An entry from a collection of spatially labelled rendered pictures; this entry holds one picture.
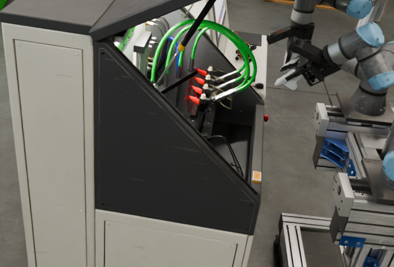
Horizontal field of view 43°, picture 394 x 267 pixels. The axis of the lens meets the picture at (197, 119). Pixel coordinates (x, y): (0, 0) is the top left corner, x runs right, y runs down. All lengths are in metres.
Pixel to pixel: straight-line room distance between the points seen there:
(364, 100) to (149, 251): 1.06
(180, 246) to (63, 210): 0.45
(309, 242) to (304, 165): 0.98
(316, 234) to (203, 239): 1.04
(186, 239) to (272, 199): 1.43
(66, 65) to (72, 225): 0.67
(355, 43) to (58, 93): 0.91
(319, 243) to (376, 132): 0.75
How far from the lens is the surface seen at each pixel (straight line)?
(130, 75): 1.53
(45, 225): 2.03
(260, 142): 2.03
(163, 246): 1.94
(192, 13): 2.17
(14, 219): 3.04
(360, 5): 1.82
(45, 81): 1.64
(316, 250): 2.72
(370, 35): 1.53
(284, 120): 4.05
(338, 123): 2.22
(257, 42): 2.81
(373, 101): 2.20
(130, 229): 1.91
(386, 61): 1.58
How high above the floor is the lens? 2.08
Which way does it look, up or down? 33 degrees down
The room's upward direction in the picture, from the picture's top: 7 degrees clockwise
